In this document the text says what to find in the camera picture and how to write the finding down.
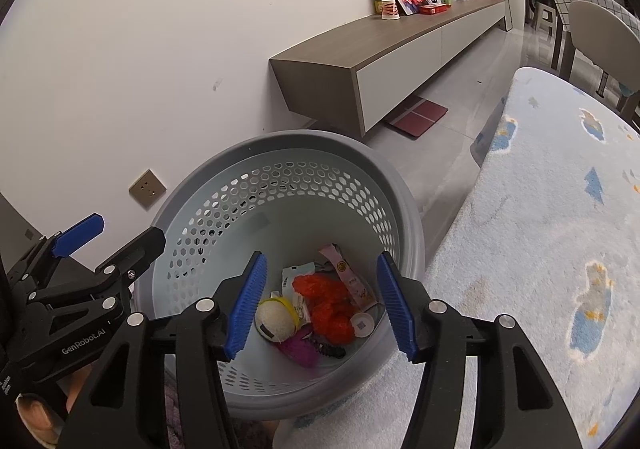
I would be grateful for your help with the red flat box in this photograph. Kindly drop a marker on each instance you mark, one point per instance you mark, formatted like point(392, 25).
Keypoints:
point(431, 10)

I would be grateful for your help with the magenta pleated paper piece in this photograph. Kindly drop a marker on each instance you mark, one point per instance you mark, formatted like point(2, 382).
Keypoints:
point(300, 348)

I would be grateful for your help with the grey wall socket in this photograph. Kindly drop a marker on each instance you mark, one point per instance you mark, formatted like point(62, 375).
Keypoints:
point(147, 189)

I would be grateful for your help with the grey wooden stool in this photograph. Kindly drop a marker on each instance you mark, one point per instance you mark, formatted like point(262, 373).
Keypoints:
point(545, 18)

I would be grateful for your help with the pink snack wrapper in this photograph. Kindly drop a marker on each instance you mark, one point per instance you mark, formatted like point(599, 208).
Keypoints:
point(360, 293)

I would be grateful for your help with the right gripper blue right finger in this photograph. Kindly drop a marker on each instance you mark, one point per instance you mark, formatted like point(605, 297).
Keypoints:
point(397, 306)

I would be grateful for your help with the person left hand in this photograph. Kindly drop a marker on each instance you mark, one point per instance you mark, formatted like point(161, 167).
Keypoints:
point(40, 420)

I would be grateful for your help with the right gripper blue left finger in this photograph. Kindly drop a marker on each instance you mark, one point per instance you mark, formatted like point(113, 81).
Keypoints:
point(251, 285)

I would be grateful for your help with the grey round back chair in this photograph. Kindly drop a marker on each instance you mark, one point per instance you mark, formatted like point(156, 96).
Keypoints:
point(609, 43)

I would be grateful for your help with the grey perforated trash basket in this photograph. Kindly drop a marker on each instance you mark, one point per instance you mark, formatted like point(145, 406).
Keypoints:
point(285, 195)

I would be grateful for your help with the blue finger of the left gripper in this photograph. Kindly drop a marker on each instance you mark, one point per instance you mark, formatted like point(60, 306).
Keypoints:
point(75, 237)
point(131, 261)

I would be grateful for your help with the beige round ball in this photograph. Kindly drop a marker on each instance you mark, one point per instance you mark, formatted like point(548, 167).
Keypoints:
point(275, 322)

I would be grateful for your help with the checkered cloth dining table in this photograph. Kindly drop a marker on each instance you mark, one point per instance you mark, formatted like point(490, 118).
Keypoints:
point(563, 27)

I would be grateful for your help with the light blue patterned table cover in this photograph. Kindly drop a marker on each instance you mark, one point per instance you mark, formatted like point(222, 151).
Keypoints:
point(550, 234)

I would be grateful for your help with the floating grey TV cabinet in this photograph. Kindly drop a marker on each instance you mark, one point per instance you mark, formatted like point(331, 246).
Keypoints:
point(351, 77)

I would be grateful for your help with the dark purple grape bunch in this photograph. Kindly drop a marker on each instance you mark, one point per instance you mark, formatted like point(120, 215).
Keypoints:
point(325, 349)

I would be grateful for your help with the white bottle cap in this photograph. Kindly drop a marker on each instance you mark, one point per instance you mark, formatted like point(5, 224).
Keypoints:
point(363, 325)

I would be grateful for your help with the red white paper cup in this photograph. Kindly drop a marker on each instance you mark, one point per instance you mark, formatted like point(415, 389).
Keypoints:
point(389, 10)

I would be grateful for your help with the maroon floor scale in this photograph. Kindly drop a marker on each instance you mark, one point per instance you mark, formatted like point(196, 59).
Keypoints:
point(414, 116)

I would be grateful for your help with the red crumpled plastic trash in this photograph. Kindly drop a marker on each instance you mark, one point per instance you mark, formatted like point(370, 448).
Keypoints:
point(329, 305)

